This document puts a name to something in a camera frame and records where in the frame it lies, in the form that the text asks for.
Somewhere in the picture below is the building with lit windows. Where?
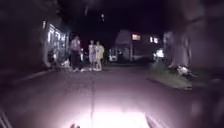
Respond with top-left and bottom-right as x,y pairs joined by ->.
0,0 -> 73,73

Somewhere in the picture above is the pale kerb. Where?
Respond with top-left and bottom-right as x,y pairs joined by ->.
6,67 -> 64,86

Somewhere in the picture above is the dark asphalt road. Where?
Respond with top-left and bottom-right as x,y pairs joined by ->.
0,64 -> 224,128

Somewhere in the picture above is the pale building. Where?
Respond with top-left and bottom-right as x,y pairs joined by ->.
108,29 -> 164,64

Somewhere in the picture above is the tree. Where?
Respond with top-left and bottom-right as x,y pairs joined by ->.
163,0 -> 224,76

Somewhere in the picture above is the robot's own part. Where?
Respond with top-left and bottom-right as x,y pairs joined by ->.
69,123 -> 81,128

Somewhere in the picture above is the person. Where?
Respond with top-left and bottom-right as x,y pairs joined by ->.
69,34 -> 85,73
87,40 -> 97,72
94,40 -> 105,72

